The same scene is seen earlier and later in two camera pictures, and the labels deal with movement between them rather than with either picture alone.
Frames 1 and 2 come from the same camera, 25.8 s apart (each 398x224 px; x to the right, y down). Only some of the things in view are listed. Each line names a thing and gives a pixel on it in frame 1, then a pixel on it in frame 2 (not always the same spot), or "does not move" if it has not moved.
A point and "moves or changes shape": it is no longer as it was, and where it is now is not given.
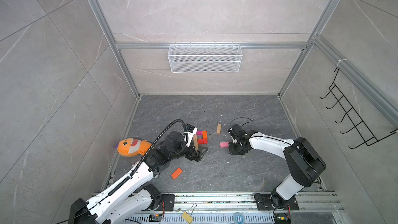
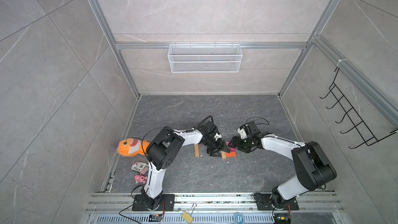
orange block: x=176 y=173 moves or changes shape
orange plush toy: x=131 y=147 does not move
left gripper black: x=192 y=156 -> x=221 y=147
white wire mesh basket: x=204 y=58 does not move
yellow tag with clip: x=187 y=217 does not move
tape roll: x=238 y=218 does not move
